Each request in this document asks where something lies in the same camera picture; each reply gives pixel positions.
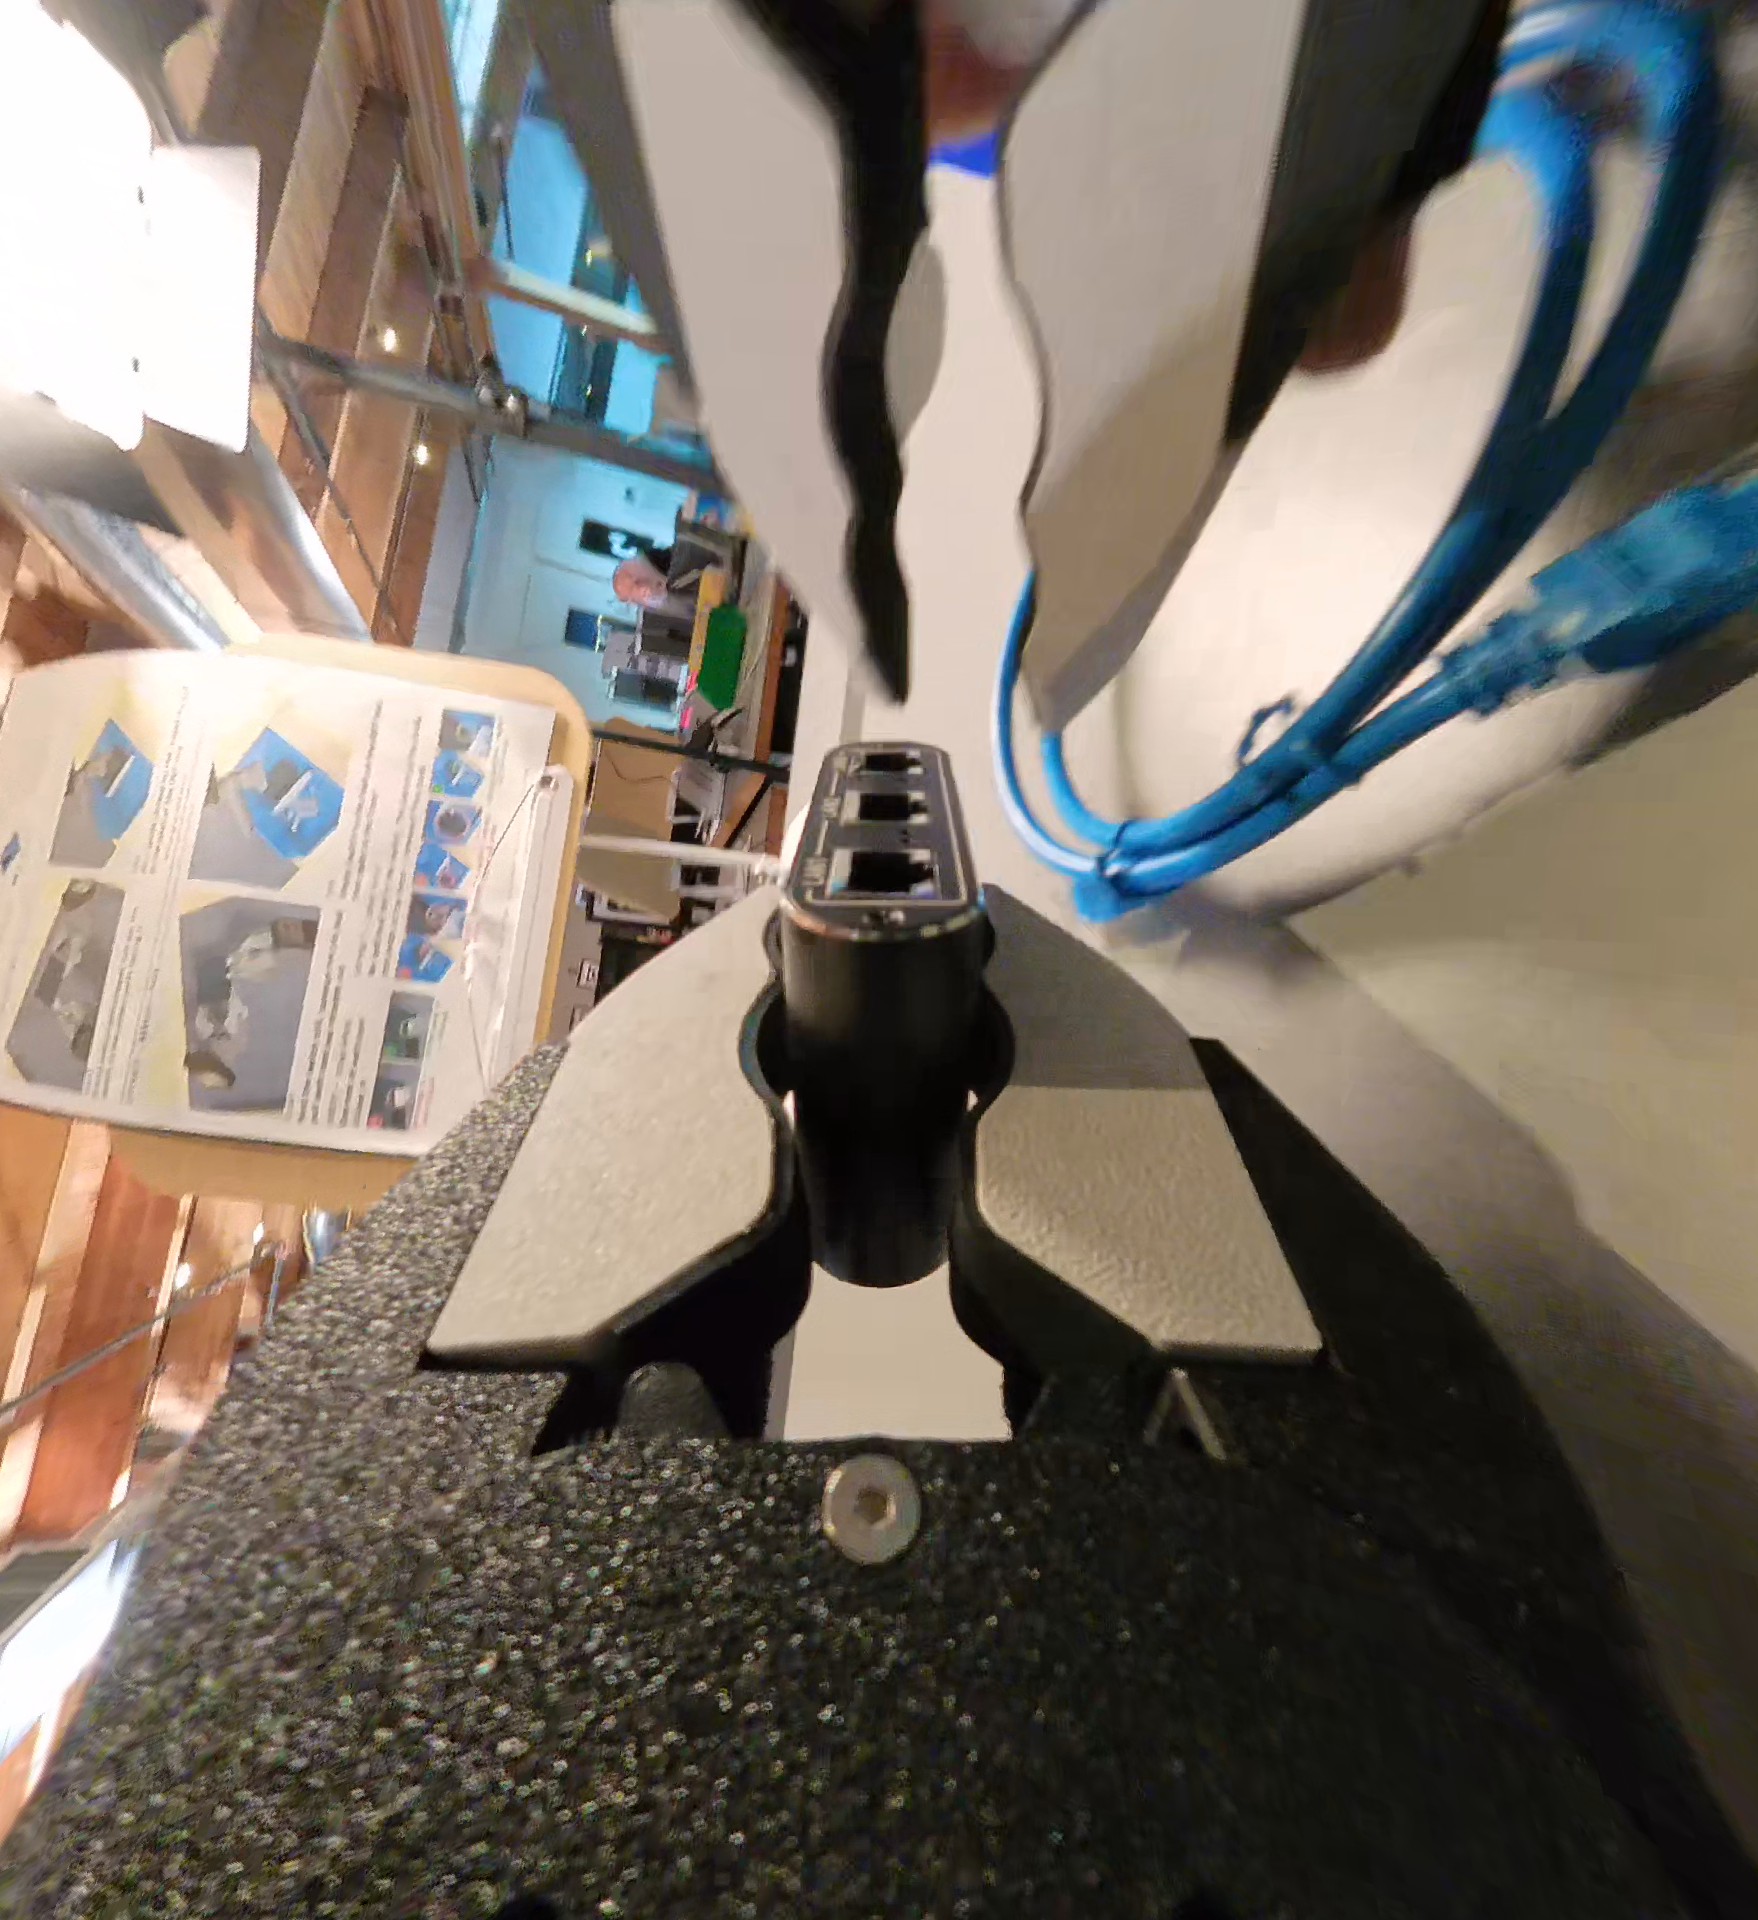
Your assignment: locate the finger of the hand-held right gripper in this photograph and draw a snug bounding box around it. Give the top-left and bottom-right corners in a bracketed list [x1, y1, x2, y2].
[610, 0, 943, 695]
[994, 0, 1318, 729]

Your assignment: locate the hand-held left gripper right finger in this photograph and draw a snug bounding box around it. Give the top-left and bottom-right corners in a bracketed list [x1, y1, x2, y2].
[956, 896, 1329, 1375]

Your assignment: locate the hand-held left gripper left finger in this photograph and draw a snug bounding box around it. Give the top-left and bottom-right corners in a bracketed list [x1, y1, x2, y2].
[424, 902, 815, 1375]

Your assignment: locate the blue ethernet cable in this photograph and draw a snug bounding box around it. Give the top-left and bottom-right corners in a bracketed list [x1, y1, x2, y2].
[994, 0, 1758, 920]

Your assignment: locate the black ethernet hub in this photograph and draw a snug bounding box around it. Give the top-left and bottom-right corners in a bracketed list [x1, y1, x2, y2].
[768, 737, 1016, 1287]

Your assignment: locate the instruction poster board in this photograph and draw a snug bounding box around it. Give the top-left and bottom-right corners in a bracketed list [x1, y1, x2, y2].
[0, 636, 598, 1208]

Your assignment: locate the white lamp panel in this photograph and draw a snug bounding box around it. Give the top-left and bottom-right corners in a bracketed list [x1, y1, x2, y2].
[0, 0, 259, 458]

